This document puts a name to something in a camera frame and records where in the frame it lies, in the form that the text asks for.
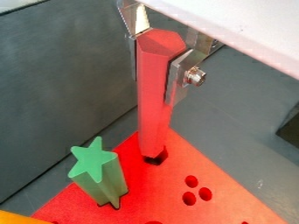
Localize red hexagon peg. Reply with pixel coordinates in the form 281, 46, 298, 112
137, 29, 186, 158

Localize black curved holder block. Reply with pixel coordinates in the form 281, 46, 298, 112
275, 102, 299, 150

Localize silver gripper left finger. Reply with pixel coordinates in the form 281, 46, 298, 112
117, 0, 151, 80

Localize green star peg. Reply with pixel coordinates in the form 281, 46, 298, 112
69, 136, 129, 209

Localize yellow rounded peg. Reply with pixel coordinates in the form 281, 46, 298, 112
0, 210, 51, 224

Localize red peg board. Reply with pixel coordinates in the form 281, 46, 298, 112
34, 130, 287, 224

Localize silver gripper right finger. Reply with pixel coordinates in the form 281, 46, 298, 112
165, 28, 221, 106

